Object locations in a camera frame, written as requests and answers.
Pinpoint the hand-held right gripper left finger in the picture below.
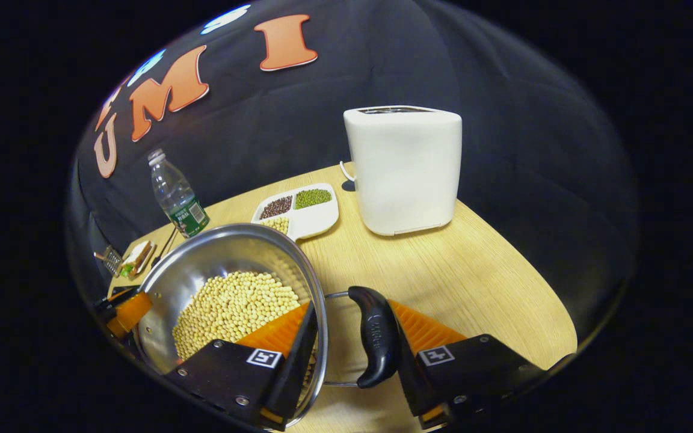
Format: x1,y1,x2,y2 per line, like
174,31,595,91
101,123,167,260
165,301,319,431

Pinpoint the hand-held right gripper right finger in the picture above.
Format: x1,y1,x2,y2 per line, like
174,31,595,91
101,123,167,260
386,298,550,430

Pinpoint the stainless steel pot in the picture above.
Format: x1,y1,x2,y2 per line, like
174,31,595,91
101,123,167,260
132,223,403,431

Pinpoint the sandwich on green plate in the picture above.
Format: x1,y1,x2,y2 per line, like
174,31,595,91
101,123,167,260
119,240,156,279

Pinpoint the small clear glass container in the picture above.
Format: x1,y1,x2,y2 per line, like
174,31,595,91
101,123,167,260
93,245,124,277

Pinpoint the pile of yellow soybeans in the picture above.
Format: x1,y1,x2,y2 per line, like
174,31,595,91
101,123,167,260
171,270,303,362

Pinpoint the clear plastic water bottle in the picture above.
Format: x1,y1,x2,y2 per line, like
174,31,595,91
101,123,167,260
146,149,211,239

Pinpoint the white divided tray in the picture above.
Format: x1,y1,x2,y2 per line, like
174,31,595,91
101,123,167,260
251,182,340,242

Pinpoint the heap of dark red beans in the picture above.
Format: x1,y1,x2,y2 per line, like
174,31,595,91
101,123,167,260
259,195,294,220

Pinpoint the heap of green mung beans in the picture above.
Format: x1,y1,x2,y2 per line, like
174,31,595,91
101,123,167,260
294,188,333,210

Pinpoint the white toaster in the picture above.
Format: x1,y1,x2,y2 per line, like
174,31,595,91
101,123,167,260
343,105,463,237

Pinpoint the black power cable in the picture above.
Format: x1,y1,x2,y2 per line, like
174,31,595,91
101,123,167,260
152,227,179,266

